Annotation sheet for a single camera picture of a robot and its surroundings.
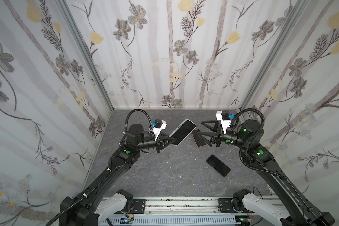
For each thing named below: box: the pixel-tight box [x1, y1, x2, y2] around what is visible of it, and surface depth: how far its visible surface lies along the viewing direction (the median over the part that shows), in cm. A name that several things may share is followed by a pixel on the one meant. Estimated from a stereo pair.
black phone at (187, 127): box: [169, 119, 197, 147], surface depth 65 cm
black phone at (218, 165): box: [206, 154, 231, 178], surface depth 92 cm
